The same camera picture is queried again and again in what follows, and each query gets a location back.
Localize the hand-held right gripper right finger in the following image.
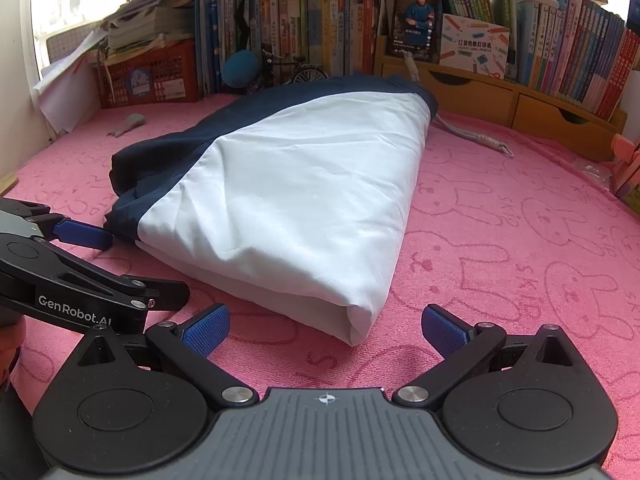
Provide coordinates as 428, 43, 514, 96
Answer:
392, 304, 583, 409

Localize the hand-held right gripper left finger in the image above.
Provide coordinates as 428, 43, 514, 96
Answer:
67, 304, 260, 409

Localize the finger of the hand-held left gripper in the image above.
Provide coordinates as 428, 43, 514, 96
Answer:
45, 262, 191, 312
10, 200, 113, 252

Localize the navy and white jacket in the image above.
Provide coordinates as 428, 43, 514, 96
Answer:
104, 75, 440, 347

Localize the pink rabbit-print blanket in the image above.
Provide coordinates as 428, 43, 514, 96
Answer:
0, 91, 640, 480

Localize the red plastic basket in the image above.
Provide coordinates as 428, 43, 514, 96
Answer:
97, 40, 201, 109

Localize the clear plastic bag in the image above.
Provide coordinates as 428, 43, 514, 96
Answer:
572, 157, 613, 186

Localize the stack of papers and booklets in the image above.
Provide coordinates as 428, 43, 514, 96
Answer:
102, 0, 196, 53

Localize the blue plush ball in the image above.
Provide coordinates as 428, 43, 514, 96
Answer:
222, 50, 261, 90

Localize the window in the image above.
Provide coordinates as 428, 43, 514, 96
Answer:
30, 0, 133, 61

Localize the wooden drawer organizer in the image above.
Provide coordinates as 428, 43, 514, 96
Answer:
375, 37, 628, 161

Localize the pink toy house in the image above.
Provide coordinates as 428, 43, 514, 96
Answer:
612, 135, 640, 198

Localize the miniature black bicycle model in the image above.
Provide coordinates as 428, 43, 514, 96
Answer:
260, 42, 328, 86

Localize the white box with colourful print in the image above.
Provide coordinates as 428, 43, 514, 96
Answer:
440, 12, 511, 78

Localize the row of tall upright books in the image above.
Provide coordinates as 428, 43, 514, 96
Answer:
192, 0, 383, 96

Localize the white braided charging cable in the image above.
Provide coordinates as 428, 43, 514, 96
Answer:
402, 50, 516, 158

